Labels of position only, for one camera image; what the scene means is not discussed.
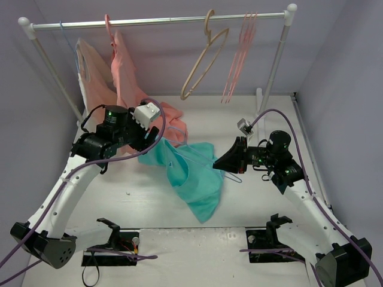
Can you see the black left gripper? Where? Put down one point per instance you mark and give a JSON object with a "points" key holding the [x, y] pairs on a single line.
{"points": [[143, 139]]}

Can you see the pink plastic hanger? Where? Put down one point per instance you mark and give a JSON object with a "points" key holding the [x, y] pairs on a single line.
{"points": [[230, 78], [244, 47], [253, 35]]}

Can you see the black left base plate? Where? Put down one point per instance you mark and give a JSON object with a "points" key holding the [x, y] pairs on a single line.
{"points": [[107, 257]]}

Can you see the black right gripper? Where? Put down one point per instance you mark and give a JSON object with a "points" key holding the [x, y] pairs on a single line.
{"points": [[243, 155]]}

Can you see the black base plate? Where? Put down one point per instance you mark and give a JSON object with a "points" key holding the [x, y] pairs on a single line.
{"points": [[107, 257], [264, 251]]}

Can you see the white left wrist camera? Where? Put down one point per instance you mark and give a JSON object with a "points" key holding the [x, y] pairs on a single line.
{"points": [[145, 114]]}

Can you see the pale peach t shirt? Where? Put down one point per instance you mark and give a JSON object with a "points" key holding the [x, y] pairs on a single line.
{"points": [[94, 77]]}

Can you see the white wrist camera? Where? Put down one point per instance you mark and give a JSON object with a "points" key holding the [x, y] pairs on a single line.
{"points": [[145, 114], [246, 128]]}

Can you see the pink hanger holding shirt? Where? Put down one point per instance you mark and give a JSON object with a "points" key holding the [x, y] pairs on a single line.
{"points": [[108, 27]]}

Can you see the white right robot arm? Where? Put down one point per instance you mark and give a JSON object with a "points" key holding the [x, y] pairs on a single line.
{"points": [[337, 256]]}

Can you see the salmon pink t shirt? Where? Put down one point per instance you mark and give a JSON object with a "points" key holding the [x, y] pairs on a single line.
{"points": [[129, 94]]}

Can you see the white metal clothes rack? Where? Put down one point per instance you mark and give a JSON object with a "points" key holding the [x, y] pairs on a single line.
{"points": [[30, 30]]}

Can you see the blue hanger holding shirt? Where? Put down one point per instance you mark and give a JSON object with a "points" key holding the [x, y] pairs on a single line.
{"points": [[70, 46]]}

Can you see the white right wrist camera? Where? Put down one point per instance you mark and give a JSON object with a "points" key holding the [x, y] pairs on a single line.
{"points": [[246, 128]]}

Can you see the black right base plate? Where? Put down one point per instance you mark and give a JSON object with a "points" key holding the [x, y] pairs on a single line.
{"points": [[264, 251]]}

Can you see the teal t shirt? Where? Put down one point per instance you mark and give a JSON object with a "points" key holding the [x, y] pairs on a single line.
{"points": [[189, 172]]}

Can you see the beige plastic hanger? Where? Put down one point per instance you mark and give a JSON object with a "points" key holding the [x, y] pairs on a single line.
{"points": [[214, 45]]}

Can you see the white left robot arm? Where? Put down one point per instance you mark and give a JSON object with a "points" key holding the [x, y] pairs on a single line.
{"points": [[45, 235]]}

